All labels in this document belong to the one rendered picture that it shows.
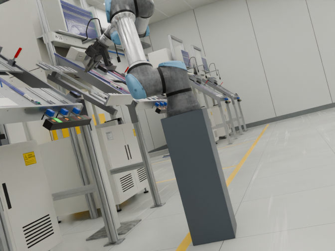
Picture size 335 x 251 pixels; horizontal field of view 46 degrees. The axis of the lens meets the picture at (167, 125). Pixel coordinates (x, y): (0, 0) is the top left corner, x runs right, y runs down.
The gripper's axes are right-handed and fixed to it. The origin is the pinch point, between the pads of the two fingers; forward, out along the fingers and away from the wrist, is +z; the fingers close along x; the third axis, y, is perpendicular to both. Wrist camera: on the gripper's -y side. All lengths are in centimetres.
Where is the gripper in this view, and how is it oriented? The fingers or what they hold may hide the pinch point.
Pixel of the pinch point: (87, 71)
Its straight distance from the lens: 246.9
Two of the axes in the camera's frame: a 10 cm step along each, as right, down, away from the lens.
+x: -3.0, 0.8, -9.5
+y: -7.2, -6.7, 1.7
